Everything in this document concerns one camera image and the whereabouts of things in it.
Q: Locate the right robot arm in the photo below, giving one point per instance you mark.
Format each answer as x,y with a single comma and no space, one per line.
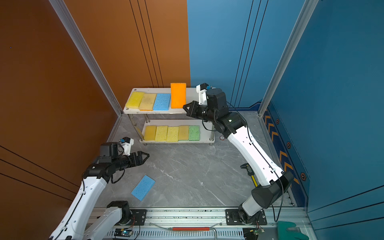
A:
212,106

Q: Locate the green sponge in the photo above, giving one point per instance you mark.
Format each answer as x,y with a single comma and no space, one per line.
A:
194,133

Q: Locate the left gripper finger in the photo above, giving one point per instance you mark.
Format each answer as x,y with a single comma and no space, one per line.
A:
141,155
142,160

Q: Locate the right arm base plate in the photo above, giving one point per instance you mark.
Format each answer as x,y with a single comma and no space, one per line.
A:
236,217

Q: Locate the small blue sponge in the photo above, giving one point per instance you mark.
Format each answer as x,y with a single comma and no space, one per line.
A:
162,102

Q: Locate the orange sponge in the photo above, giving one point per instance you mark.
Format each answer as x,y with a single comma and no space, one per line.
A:
178,95

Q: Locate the left circuit board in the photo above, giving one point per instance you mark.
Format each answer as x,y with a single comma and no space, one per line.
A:
123,233

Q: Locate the circuit board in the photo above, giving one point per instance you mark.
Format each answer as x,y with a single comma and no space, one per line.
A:
123,233
257,231

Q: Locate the green glove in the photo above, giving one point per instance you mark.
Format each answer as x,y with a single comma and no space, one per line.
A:
287,231

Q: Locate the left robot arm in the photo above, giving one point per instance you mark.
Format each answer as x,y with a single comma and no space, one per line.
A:
114,157

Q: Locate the thick yellow sponge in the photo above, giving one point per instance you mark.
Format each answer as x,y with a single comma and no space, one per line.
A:
150,133

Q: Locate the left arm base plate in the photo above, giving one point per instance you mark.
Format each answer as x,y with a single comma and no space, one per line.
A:
137,218

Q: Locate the tan yellow sponge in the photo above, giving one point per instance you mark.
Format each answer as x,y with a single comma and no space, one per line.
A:
147,102

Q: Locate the dark yellow sponge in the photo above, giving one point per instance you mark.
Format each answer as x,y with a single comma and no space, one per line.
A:
183,133

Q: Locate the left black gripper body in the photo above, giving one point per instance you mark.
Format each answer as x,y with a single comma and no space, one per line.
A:
129,161

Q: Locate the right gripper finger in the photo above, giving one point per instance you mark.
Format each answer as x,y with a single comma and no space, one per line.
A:
190,106
191,112

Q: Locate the red handled tool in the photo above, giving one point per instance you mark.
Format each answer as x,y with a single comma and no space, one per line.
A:
190,229

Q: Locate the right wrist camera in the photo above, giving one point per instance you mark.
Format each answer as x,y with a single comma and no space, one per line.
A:
201,90

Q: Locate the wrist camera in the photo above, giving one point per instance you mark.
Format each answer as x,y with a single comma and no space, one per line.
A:
201,90
124,146

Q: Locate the white two-tier shelf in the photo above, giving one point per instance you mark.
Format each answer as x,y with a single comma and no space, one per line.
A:
172,118

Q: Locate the light yellow sponge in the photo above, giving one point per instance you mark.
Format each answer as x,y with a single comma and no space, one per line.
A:
172,135
161,133

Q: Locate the right aluminium frame post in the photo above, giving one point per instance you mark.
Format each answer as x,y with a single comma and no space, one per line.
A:
301,23

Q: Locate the right circuit board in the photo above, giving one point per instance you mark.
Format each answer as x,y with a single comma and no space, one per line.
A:
257,231

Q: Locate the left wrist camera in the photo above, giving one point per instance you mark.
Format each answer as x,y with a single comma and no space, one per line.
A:
124,146

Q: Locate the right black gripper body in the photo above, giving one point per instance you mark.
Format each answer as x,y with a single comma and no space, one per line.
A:
203,112

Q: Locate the left aluminium frame post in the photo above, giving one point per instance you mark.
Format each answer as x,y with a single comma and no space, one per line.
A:
75,34

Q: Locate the aluminium frame post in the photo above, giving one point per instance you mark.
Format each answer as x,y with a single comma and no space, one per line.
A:
301,23
75,34

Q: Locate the large blue sponge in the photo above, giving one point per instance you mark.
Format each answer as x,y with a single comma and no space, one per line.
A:
143,188

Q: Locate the yellow black caliper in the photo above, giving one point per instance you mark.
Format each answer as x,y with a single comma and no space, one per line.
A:
250,173

